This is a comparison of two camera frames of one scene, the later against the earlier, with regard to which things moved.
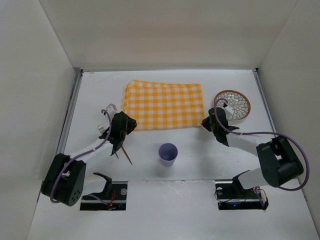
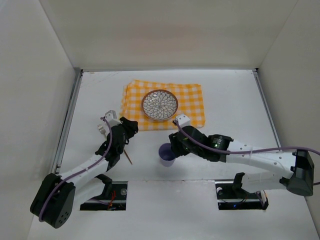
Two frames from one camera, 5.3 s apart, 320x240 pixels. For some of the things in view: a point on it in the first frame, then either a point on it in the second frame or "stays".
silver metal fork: x=101 y=128 stays
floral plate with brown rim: x=238 y=101 to x=159 y=105
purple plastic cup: x=167 y=153 stays
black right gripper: x=208 y=123 to x=176 y=144
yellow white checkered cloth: x=160 y=105 stays
